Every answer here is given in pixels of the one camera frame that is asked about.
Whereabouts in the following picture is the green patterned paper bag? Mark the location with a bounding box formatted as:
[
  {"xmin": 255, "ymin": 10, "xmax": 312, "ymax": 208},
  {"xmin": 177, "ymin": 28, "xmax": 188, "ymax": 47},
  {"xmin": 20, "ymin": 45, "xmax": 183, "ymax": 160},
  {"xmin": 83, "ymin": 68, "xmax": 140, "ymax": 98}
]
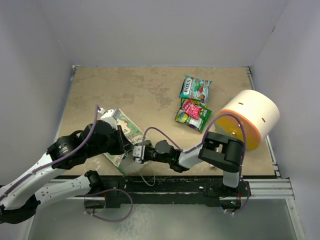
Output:
[{"xmin": 100, "ymin": 108, "xmax": 148, "ymax": 176}]

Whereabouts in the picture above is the red snack packet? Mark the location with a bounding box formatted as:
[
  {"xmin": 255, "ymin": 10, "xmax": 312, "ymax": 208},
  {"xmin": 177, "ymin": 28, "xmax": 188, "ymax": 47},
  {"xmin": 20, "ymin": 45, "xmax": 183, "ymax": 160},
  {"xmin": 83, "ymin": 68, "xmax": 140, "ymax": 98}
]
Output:
[{"xmin": 182, "ymin": 100, "xmax": 203, "ymax": 120}]

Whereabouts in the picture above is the teal pink snack packet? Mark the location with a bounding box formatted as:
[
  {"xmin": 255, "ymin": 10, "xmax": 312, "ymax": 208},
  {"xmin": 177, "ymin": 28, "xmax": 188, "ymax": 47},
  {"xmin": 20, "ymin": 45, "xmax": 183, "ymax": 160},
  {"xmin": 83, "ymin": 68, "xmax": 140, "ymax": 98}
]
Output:
[{"xmin": 179, "ymin": 75, "xmax": 212, "ymax": 101}]

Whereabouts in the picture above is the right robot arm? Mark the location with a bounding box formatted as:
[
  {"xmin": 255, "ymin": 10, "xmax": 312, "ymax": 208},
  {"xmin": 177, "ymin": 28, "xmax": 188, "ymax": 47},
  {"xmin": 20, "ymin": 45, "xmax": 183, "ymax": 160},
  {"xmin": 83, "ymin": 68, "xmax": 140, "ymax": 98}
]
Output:
[{"xmin": 138, "ymin": 132, "xmax": 246, "ymax": 196}]

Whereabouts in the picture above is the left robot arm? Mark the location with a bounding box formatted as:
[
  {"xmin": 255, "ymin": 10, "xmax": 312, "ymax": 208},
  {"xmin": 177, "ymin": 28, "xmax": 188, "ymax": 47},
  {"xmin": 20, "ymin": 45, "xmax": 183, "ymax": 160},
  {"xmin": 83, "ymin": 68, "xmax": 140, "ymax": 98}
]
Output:
[{"xmin": 0, "ymin": 120, "xmax": 133, "ymax": 224}]

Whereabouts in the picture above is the large cream cylinder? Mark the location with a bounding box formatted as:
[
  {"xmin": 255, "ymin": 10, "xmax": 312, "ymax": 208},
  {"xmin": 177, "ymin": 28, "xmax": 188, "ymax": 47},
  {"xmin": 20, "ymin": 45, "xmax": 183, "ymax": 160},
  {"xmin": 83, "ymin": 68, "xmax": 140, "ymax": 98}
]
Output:
[{"xmin": 217, "ymin": 89, "xmax": 280, "ymax": 151}]

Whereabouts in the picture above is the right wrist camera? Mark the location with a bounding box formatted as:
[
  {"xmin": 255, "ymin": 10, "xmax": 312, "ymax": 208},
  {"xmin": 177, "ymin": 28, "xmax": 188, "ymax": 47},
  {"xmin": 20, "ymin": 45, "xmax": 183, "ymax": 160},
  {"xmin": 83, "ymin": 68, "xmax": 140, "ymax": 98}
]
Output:
[{"xmin": 132, "ymin": 145, "xmax": 145, "ymax": 164}]

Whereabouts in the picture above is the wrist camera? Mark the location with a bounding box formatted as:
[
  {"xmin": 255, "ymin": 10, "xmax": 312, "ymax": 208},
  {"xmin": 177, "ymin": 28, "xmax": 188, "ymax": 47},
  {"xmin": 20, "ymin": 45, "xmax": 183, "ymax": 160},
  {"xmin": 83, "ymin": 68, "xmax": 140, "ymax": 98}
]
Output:
[
  {"xmin": 98, "ymin": 108, "xmax": 121, "ymax": 129},
  {"xmin": 132, "ymin": 145, "xmax": 145, "ymax": 164}
]

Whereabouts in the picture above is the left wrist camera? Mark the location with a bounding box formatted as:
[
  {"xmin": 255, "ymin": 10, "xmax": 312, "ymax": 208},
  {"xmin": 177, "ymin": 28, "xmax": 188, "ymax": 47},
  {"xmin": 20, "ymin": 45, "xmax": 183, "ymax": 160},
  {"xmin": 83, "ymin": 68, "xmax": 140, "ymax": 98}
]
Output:
[{"xmin": 98, "ymin": 108, "xmax": 121, "ymax": 129}]

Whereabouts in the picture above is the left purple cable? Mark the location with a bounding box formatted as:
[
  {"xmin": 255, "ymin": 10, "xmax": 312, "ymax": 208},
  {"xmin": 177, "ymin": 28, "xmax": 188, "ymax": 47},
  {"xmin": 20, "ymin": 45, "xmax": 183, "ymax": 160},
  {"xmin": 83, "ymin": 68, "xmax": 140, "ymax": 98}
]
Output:
[{"xmin": 0, "ymin": 104, "xmax": 106, "ymax": 201}]

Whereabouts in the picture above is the purple cable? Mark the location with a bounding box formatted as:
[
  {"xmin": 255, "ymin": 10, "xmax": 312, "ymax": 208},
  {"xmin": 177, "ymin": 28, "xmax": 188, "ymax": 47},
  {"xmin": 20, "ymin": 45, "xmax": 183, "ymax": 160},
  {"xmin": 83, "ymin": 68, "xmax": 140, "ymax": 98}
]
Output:
[
  {"xmin": 139, "ymin": 113, "xmax": 251, "ymax": 216},
  {"xmin": 0, "ymin": 104, "xmax": 106, "ymax": 201}
]

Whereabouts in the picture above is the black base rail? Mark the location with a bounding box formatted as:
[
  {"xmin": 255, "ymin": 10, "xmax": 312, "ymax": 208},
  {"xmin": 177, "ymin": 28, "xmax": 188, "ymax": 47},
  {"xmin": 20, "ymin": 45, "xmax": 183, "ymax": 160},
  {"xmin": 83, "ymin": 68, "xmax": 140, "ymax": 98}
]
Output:
[{"xmin": 64, "ymin": 174, "xmax": 253, "ymax": 210}]

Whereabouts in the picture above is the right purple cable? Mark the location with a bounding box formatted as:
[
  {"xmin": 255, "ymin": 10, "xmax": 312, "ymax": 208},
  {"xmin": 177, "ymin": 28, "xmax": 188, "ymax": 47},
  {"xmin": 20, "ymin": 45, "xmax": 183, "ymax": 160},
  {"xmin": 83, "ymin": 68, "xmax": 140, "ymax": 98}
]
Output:
[{"xmin": 139, "ymin": 113, "xmax": 251, "ymax": 216}]

